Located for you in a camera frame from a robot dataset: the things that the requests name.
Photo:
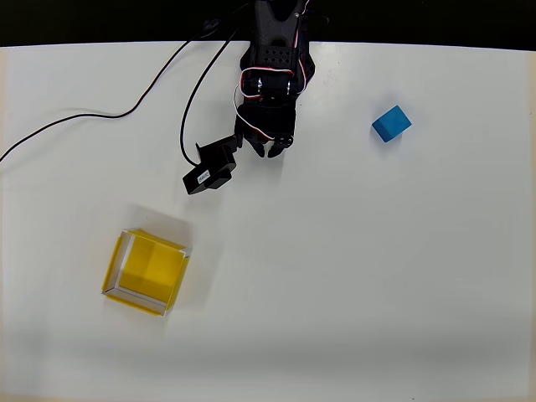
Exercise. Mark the blue cube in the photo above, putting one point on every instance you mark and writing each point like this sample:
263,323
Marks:
391,123

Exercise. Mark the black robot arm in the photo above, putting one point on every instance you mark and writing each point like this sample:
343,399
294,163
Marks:
274,46

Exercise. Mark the yellow paper box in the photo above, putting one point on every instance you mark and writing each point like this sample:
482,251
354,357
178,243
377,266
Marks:
146,268

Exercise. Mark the black webcam on bracket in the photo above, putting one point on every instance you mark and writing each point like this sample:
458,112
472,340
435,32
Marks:
211,167

